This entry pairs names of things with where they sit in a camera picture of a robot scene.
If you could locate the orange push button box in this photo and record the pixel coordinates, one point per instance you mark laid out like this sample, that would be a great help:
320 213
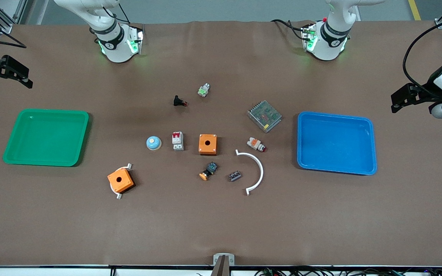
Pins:
207 145
120 180

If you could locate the blue dome buzzer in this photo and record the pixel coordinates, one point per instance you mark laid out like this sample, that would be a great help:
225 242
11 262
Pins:
154 143

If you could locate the green plastic tray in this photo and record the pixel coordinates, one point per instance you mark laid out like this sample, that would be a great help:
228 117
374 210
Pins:
44 138

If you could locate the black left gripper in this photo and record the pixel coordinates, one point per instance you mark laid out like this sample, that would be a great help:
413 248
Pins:
423 95

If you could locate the brown table mat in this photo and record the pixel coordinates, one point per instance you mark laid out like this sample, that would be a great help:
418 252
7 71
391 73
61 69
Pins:
221 222

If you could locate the orange white red switch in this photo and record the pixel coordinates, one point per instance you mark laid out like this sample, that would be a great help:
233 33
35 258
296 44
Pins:
255 144

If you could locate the white circuit breaker red switch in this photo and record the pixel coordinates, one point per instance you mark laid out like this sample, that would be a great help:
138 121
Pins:
177 141

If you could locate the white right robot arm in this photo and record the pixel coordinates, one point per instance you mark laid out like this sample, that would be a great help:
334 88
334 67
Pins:
115 46

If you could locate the black red push button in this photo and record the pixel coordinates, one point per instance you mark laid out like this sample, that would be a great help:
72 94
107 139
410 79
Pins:
177 101

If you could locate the blue plastic tray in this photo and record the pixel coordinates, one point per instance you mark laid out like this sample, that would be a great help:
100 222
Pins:
336 142

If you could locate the orange mushroom push button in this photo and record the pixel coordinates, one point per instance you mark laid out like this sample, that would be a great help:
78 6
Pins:
209 169

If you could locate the metal mesh power supply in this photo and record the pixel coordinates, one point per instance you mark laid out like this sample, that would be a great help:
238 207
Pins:
265 115

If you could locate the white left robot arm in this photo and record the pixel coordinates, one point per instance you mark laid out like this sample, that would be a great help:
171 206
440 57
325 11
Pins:
330 42

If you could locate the small black capacitor block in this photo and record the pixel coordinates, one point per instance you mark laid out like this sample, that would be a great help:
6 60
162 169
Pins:
235 176

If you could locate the white green indicator button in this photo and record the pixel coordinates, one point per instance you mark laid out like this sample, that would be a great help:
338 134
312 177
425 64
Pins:
203 90

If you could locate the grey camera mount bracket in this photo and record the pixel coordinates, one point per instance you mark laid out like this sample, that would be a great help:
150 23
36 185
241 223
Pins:
223 261

